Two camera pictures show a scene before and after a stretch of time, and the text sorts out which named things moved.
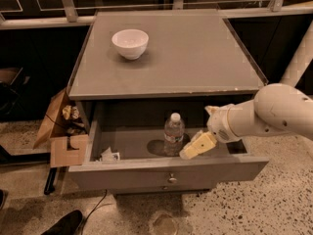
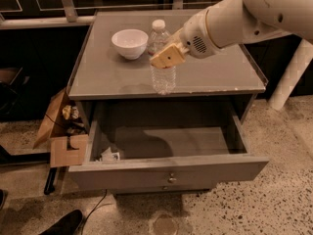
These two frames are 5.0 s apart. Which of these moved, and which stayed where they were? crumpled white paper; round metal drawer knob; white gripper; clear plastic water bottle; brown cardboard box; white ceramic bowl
Moved: white gripper; clear plastic water bottle
Stayed: white ceramic bowl; crumpled white paper; round metal drawer knob; brown cardboard box
